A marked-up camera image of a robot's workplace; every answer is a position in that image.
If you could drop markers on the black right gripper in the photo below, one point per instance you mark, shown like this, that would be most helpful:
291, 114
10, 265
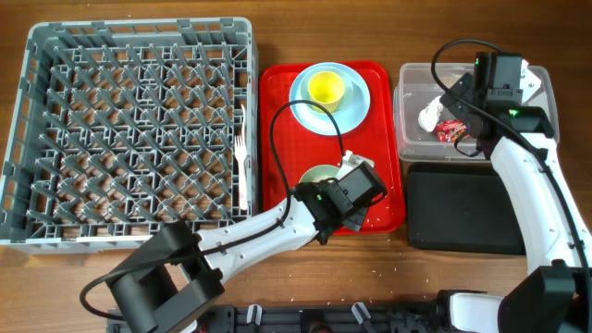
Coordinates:
456, 106

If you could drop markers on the green bowl with leftovers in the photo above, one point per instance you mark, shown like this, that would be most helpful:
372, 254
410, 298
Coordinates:
318, 173

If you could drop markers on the red plastic tray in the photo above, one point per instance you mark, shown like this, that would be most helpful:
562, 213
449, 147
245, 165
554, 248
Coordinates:
300, 149

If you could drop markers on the light blue plate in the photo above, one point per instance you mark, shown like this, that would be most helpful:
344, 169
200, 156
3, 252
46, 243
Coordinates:
348, 119

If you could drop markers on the white tissue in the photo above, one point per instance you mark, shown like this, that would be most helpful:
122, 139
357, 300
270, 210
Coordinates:
429, 117

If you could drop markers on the yellow plastic cup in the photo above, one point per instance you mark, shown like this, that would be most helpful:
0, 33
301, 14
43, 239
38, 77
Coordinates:
327, 88

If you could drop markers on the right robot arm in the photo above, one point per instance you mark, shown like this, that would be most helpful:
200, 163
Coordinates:
519, 142

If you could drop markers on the red snack wrapper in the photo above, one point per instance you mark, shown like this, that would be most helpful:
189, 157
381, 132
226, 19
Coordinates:
450, 130

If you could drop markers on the grey dishwasher rack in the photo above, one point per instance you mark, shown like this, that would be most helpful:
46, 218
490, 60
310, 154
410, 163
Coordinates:
123, 126

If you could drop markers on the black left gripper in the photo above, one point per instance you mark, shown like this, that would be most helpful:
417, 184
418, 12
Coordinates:
358, 222

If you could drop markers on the black tray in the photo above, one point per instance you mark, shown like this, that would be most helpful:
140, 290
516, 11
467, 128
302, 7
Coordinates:
460, 208

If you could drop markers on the clear plastic bin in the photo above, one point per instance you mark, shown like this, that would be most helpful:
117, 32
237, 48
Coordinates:
417, 88

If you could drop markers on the white plastic spoon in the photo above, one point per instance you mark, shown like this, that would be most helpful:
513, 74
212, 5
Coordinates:
244, 121

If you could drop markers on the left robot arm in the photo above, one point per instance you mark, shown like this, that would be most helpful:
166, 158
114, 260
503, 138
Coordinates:
177, 275

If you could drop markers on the white plastic fork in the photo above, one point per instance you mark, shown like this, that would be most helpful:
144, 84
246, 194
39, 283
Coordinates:
240, 153

